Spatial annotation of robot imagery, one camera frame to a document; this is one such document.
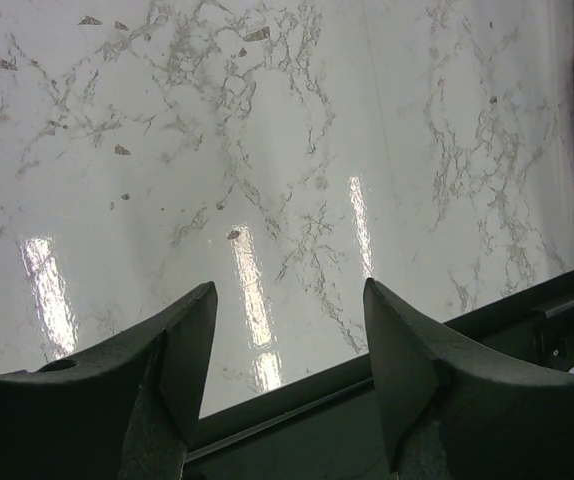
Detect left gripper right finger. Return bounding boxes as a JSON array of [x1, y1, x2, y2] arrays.
[[363, 279, 574, 479]]

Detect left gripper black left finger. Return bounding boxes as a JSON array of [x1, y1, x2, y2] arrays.
[[0, 282, 217, 479]]

